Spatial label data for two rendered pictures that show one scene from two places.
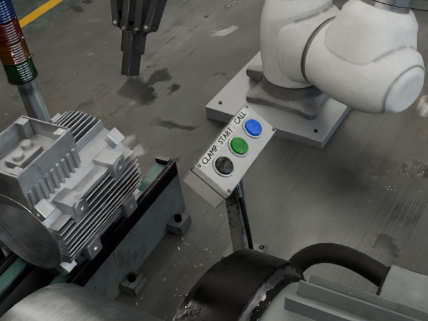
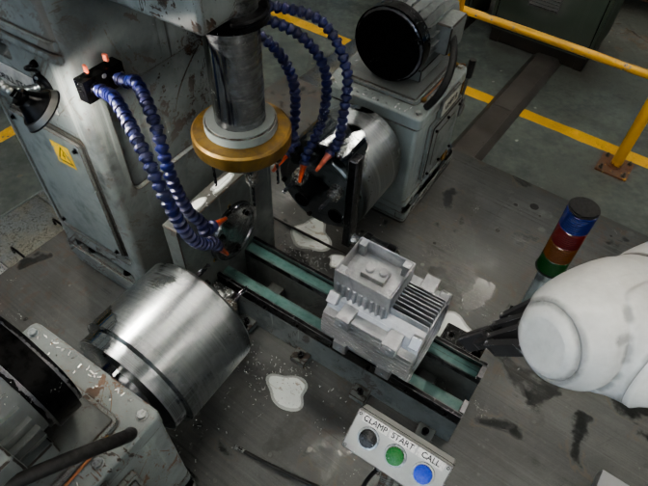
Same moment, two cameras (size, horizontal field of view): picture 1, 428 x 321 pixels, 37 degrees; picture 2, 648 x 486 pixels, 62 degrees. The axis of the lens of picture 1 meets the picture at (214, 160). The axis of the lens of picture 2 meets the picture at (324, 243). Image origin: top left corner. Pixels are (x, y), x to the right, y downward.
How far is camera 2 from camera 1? 0.75 m
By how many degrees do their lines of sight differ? 59
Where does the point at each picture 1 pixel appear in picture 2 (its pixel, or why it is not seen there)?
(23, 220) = not seen: hidden behind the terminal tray
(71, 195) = (347, 315)
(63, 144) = (378, 298)
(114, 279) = (354, 376)
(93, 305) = (196, 326)
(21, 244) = not seen: hidden behind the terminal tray
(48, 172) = (357, 292)
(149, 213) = (409, 398)
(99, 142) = (409, 331)
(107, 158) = (390, 338)
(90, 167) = (384, 328)
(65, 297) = (205, 310)
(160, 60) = not seen: outside the picture
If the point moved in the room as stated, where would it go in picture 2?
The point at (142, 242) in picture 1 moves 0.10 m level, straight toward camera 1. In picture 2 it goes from (391, 398) to (345, 407)
